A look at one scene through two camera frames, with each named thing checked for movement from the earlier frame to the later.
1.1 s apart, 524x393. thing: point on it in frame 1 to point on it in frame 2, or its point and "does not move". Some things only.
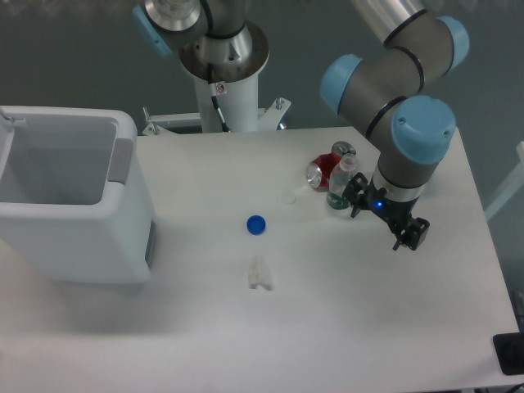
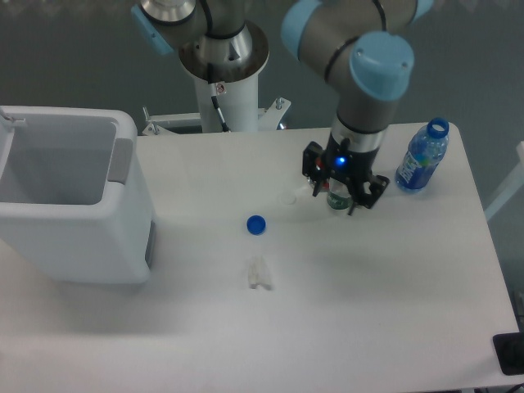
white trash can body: x=74 y=207 does not move
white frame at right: x=515 y=183 does not move
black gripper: x=394 y=211 to x=343 y=163
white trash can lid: x=9 y=117 does not move
